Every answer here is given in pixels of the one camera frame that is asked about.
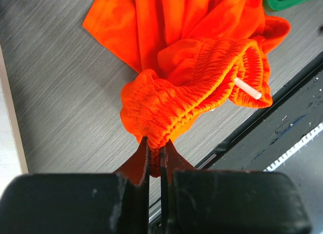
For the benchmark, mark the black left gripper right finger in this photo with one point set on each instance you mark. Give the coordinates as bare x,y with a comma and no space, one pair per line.
226,201

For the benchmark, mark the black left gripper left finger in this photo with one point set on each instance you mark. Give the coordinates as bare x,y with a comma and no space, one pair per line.
114,202

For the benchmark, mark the orange shorts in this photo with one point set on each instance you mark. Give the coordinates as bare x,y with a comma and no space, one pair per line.
190,56

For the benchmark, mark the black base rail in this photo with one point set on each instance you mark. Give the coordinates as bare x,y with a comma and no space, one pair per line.
256,142

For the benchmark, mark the white slotted cable duct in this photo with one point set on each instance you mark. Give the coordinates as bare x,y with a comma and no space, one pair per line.
294,149

